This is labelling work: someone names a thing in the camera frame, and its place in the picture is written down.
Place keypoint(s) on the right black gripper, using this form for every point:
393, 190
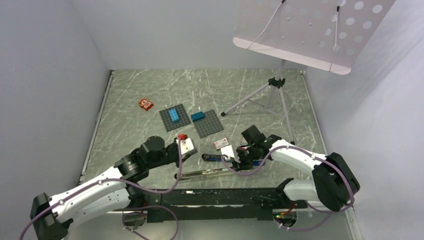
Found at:
241, 165

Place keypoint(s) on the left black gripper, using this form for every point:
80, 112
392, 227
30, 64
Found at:
187, 155

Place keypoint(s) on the red white staple box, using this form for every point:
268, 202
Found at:
219, 144

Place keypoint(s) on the beige silver stapler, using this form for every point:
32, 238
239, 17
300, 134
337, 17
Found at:
202, 173

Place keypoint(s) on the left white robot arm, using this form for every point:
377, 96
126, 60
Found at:
116, 188

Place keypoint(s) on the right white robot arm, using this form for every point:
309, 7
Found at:
332, 183

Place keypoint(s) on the left grey building baseplate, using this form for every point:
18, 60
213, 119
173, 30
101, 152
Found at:
168, 124

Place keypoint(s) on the grey building baseplate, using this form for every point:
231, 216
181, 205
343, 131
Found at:
209, 125
168, 124

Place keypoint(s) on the right grey building baseplate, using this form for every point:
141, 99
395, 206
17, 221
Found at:
209, 125

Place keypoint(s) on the dark teal building brick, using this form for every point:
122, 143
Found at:
197, 116

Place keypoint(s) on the light blue building brick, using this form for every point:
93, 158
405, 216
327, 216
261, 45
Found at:
174, 115

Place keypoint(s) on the red owl toy block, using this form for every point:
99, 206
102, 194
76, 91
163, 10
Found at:
145, 104

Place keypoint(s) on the lavender music stand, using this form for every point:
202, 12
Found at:
330, 37

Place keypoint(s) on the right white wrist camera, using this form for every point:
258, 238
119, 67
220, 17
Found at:
228, 153

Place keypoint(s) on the black aluminium base frame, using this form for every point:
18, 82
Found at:
262, 204

